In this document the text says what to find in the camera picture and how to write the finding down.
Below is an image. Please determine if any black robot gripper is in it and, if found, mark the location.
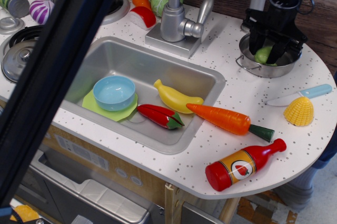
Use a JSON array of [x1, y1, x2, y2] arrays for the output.
[[243, 0, 308, 64]]

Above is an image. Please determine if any green toy broccoli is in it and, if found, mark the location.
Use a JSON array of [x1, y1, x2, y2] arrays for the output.
[[254, 46, 277, 66]]

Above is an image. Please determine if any black blue robot arm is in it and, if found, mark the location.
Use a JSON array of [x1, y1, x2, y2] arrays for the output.
[[1, 0, 112, 215]]

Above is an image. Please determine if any small steel pan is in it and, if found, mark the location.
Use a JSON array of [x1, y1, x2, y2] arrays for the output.
[[236, 34, 302, 78]]

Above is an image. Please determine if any yellow toy corn piece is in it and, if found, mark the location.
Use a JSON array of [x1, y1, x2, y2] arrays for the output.
[[283, 97, 314, 126]]

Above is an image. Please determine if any silver toy faucet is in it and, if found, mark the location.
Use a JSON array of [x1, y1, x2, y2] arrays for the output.
[[145, 0, 214, 59]]

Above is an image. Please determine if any yellow toy banana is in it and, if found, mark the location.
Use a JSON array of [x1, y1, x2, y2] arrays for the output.
[[153, 79, 204, 114]]

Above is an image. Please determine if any red toy chili pepper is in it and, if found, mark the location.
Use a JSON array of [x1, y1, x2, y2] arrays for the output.
[[137, 104, 184, 130]]

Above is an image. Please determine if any red white toy cheese wedge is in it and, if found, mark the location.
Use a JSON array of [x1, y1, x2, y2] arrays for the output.
[[128, 6, 156, 30]]

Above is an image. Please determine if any small orange toy carrot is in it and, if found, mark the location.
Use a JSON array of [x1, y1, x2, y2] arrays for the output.
[[132, 0, 152, 11]]

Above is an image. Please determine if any red toy ketchup bottle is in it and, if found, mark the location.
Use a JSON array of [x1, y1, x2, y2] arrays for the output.
[[205, 139, 286, 192]]

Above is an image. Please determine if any back right stove burner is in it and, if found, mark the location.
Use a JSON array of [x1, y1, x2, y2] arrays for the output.
[[101, 0, 130, 25]]

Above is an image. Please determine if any stove burner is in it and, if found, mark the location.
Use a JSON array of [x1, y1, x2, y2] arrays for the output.
[[1, 25, 43, 56], [101, 0, 130, 25]]

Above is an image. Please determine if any blue plastic bowl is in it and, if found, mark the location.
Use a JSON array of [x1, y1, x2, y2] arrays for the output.
[[93, 75, 135, 112]]

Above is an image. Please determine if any grey toy sink basin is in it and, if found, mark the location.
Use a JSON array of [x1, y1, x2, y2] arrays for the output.
[[61, 37, 225, 154]]

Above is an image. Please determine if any green plastic plate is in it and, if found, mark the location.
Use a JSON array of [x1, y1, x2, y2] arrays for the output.
[[82, 90, 138, 121]]

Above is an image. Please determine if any purple striped toy eggplant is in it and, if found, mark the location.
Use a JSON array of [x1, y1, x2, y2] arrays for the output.
[[29, 0, 56, 25]]

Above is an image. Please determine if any front left stove burner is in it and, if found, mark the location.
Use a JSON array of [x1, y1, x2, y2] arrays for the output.
[[1, 25, 43, 56]]

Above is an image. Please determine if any green labelled toy can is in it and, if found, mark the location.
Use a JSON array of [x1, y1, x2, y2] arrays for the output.
[[1, 0, 29, 18]]

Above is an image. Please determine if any steel pot lid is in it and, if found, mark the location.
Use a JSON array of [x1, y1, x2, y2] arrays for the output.
[[2, 40, 37, 83]]

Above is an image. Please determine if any silver stove knob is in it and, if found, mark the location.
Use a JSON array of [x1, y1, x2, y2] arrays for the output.
[[0, 17, 25, 35]]

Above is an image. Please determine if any yellow toy object below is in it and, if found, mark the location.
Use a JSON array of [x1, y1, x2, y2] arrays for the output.
[[10, 205, 39, 223]]

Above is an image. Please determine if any toy knife blue handle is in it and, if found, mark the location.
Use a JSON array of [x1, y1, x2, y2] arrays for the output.
[[266, 84, 332, 106]]

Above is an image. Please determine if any grey oven door handle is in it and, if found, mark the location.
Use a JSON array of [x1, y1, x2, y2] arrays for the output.
[[30, 150, 150, 223]]

